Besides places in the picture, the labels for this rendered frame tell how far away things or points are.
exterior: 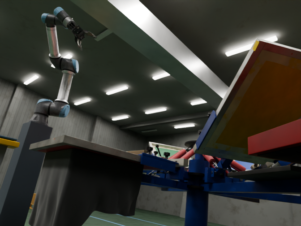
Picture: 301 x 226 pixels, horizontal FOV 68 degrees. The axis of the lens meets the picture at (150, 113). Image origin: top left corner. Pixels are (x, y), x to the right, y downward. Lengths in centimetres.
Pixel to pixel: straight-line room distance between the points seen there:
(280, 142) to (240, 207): 1062
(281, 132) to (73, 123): 1168
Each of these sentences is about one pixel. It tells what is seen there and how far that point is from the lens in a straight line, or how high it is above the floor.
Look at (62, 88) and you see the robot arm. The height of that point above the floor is 154.
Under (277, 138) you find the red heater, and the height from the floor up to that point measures 105.
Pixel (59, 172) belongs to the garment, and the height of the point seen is 83.
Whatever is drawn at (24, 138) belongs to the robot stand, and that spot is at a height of 106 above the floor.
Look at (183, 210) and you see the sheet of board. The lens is 1253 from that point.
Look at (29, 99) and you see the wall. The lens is 1164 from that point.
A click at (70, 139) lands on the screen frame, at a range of 116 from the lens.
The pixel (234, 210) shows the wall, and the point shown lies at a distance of 1172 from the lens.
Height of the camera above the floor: 77
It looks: 20 degrees up
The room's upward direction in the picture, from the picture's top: 8 degrees clockwise
